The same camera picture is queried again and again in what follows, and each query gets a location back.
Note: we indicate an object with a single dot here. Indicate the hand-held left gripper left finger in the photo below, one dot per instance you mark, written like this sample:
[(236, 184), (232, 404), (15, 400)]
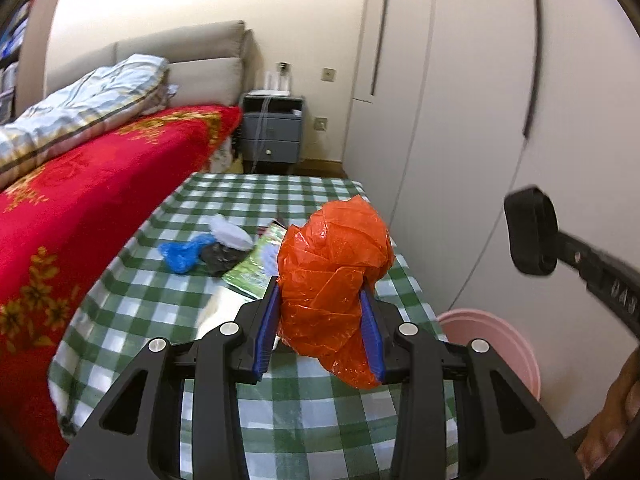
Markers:
[(267, 330)]

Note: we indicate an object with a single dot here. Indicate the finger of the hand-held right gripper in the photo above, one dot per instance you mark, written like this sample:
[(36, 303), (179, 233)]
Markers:
[(532, 230)]

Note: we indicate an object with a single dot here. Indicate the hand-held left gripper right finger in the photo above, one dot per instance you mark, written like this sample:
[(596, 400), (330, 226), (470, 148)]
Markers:
[(371, 340)]

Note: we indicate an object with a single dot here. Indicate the orange plastic bag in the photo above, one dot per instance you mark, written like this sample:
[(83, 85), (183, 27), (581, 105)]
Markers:
[(332, 270)]

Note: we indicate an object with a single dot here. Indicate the white bubble wrap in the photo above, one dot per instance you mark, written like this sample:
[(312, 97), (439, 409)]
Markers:
[(230, 232)]

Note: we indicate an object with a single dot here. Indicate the pink plastic bin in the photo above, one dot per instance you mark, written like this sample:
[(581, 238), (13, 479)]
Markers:
[(490, 340)]

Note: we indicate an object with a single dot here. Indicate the person's right hand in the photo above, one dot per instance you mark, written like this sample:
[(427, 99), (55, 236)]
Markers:
[(612, 420)]

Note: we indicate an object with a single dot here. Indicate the green snack packet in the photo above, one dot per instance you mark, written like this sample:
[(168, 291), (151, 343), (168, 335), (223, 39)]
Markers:
[(257, 265)]

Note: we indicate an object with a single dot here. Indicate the black plastic bag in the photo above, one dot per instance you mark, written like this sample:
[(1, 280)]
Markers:
[(222, 259)]

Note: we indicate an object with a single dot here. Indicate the blue plastic bag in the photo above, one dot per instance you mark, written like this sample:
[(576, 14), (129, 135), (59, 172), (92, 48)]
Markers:
[(182, 255)]

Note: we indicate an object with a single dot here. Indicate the green checked tablecloth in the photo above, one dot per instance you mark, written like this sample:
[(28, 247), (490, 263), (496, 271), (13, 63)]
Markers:
[(240, 200)]

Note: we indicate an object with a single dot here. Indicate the cream wardrobe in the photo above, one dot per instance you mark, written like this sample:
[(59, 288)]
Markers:
[(475, 110)]

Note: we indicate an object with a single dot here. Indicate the floral bed sheet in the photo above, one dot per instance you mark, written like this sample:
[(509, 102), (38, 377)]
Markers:
[(222, 157)]

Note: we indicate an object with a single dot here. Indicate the grey nightstand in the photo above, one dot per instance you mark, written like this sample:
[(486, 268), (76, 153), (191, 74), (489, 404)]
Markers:
[(272, 132)]

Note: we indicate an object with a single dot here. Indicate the red floral blanket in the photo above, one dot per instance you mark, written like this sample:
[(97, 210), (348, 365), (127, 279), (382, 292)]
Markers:
[(75, 200)]

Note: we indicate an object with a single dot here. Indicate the white router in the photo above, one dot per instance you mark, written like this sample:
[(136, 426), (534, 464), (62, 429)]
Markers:
[(270, 92)]

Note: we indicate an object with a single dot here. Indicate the beige padded headboard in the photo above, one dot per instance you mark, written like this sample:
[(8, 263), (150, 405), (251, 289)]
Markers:
[(200, 45)]

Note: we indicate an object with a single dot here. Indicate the plaid quilt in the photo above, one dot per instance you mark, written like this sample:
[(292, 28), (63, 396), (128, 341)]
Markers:
[(75, 105)]

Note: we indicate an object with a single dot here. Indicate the bookshelf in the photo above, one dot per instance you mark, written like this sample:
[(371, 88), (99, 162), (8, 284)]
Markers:
[(10, 60)]

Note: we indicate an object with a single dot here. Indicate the wall socket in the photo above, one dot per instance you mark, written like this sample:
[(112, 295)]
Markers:
[(320, 123)]

